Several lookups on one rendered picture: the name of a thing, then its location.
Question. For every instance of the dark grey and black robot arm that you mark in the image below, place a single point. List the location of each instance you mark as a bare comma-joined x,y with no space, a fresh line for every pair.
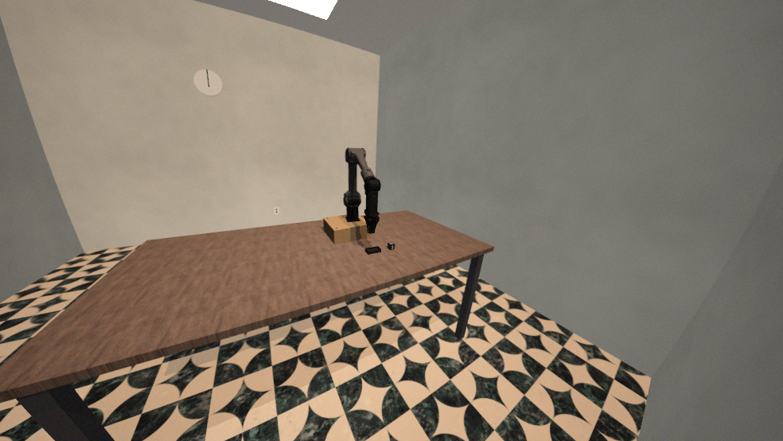
372,185

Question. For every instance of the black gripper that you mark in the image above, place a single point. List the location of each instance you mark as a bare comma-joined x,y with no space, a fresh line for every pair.
371,212

